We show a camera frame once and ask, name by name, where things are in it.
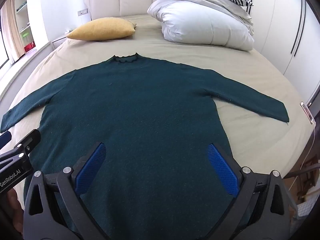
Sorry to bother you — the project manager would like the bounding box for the white wardrobe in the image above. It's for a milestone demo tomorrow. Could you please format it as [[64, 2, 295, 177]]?
[[250, 0, 320, 105]]

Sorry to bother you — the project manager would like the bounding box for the yellow pillow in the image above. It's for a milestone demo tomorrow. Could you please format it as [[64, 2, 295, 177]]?
[[66, 17, 137, 41]]

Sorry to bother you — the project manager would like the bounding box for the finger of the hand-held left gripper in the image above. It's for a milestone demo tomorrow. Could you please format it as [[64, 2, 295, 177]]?
[[0, 131, 12, 149], [14, 129, 41, 156]]

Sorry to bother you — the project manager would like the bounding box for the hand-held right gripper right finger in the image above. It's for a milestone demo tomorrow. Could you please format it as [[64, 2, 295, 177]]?
[[207, 143, 299, 240]]

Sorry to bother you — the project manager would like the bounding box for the white nightstand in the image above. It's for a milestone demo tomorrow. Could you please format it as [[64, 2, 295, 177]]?
[[51, 34, 68, 47]]

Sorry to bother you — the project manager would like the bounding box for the smartphone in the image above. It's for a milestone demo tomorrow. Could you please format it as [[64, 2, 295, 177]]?
[[300, 101, 316, 125]]

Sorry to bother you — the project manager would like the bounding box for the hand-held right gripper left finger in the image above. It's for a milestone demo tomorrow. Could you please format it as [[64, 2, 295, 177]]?
[[23, 142, 112, 240]]

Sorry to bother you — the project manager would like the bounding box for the bed with beige sheet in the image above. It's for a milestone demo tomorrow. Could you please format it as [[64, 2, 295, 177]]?
[[0, 14, 313, 188]]

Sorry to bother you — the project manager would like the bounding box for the beige curtain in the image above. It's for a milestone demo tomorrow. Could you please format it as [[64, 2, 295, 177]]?
[[4, 2, 21, 63]]

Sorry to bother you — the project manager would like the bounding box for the white duvet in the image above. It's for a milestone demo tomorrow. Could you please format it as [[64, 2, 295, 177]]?
[[147, 0, 255, 52]]

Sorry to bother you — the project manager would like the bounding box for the white wall shelf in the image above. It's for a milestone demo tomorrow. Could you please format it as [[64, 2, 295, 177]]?
[[14, 0, 38, 63]]

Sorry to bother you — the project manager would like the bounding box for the cream padded headboard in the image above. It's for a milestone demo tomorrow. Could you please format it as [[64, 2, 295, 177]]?
[[84, 0, 173, 22]]

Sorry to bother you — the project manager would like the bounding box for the white charging cable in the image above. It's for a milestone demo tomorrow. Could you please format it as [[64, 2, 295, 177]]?
[[300, 123, 317, 172]]

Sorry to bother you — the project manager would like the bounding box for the dark green blanket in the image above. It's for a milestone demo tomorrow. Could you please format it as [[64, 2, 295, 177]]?
[[0, 52, 290, 240]]

